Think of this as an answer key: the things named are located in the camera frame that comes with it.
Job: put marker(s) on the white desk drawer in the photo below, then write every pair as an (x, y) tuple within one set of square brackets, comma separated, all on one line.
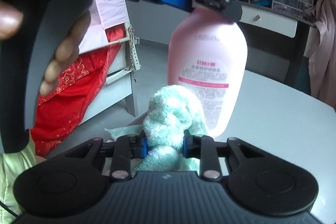
[(273, 20)]

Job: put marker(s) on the pink lotion pump bottle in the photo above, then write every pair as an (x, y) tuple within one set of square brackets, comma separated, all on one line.
[(210, 61)]

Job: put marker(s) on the white bed rail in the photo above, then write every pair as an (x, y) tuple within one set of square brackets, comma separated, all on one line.
[(132, 56)]

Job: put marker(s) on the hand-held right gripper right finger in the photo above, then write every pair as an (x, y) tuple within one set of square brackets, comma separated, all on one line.
[(185, 148)]

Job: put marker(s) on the pink curtain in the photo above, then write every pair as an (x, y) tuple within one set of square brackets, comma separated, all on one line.
[(324, 50)]

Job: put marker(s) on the person's left hand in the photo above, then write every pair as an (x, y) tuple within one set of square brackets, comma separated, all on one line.
[(68, 48)]

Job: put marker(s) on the light green garment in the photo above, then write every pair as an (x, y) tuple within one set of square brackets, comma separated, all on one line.
[(13, 174)]

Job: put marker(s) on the red printed blanket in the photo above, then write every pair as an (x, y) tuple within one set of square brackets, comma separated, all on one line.
[(78, 98)]

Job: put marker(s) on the grey desk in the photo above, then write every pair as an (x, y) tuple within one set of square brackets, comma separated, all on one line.
[(302, 29)]

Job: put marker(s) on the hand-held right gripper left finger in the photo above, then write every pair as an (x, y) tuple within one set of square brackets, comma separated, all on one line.
[(143, 148)]

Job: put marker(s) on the green white towel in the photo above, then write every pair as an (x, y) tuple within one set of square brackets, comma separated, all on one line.
[(168, 113)]

